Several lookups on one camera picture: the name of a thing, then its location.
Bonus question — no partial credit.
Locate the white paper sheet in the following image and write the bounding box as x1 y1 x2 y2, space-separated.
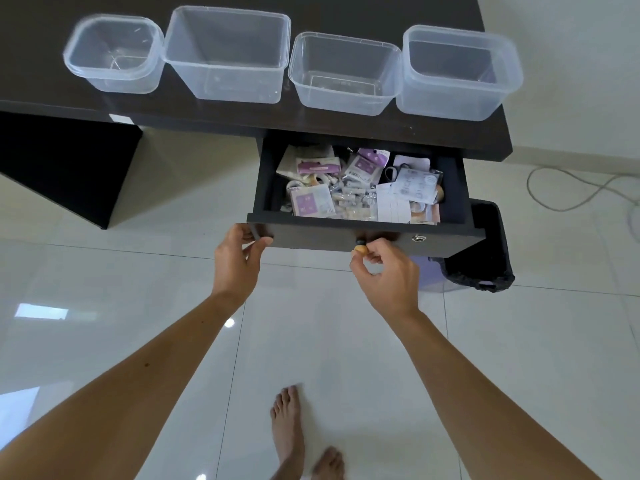
375 184 417 225

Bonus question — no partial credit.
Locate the shallow rectangular clear plastic container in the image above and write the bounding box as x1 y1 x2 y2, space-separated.
288 31 404 117

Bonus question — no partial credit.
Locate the person's right hand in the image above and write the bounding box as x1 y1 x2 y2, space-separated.
349 238 421 325

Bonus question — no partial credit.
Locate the grey cable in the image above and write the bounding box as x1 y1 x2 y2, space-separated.
526 166 640 231

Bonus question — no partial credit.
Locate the dark desk drawer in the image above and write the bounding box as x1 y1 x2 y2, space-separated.
246 134 487 261

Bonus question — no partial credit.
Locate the beige paper bag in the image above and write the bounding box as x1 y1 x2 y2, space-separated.
275 144 336 183

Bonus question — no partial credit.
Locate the person's left hand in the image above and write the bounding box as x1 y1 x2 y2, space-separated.
212 224 275 303

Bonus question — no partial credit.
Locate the large deep clear plastic container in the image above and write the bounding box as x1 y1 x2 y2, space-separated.
163 6 292 104

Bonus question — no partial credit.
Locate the square clear plastic container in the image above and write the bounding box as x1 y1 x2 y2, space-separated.
396 25 524 121

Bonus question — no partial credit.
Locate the person's foot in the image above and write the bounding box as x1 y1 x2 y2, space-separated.
310 446 346 480
270 385 306 480

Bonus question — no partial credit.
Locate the tall purple label packet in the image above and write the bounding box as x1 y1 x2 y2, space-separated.
346 148 391 186

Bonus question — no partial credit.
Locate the pile of small clear packets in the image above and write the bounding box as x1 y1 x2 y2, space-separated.
330 174 379 221

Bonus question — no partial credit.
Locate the dark wooden desk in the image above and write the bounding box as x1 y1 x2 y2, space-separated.
0 0 517 231

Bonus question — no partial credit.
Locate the square purple card packet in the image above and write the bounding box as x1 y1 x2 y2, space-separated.
290 187 337 218

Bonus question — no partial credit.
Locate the person's left foot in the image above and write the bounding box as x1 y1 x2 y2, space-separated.
270 385 306 480

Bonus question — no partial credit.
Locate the lavender bin with black bag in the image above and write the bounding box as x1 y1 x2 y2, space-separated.
419 198 516 294

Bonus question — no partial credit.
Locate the person's right foot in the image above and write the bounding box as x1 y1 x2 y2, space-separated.
310 446 346 480

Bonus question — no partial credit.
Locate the clear packet with white print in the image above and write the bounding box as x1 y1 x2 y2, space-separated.
389 166 444 206

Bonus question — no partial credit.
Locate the small rounded clear plastic container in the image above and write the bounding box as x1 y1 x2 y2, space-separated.
63 14 166 94

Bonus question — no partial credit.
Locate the person's left forearm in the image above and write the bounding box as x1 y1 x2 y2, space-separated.
0 291 243 480

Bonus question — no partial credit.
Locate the person's right forearm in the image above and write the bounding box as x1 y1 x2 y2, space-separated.
394 309 603 480

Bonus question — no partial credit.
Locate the narrow purple label packet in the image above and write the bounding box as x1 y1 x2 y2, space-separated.
296 157 337 178

